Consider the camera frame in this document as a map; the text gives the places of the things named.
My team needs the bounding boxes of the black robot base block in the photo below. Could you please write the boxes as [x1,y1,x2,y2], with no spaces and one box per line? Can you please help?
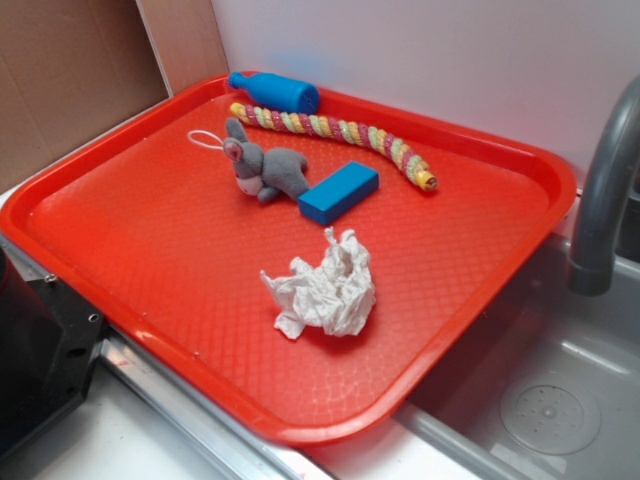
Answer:
[1,253,105,461]

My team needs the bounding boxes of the crumpled white paper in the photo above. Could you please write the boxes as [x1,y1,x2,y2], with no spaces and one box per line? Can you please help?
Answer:
[260,227,376,340]

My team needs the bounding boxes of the blue rectangular block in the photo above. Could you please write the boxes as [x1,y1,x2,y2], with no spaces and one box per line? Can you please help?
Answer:
[298,161,380,226]

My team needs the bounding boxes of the grey plush bunny toy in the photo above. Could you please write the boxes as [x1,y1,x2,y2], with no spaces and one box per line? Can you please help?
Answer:
[187,117,312,204]

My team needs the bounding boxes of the blue toy bottle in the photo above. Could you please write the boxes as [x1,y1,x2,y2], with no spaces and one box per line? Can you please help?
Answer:
[228,72,320,115]

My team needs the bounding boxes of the red plastic tray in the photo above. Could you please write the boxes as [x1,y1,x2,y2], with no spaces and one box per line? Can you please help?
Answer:
[1,77,576,446]

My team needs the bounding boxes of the grey plastic sink basin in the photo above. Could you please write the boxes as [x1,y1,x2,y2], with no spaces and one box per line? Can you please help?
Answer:
[395,236,639,479]

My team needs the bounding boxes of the grey toy faucet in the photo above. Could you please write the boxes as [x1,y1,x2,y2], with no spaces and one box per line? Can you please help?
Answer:
[567,78,639,296]

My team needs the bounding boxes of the brown cardboard panel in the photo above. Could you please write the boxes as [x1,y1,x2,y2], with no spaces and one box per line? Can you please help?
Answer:
[1,1,228,191]

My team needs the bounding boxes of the multicolour twisted rope toy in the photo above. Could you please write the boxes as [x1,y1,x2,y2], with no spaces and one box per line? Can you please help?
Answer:
[229,102,438,192]

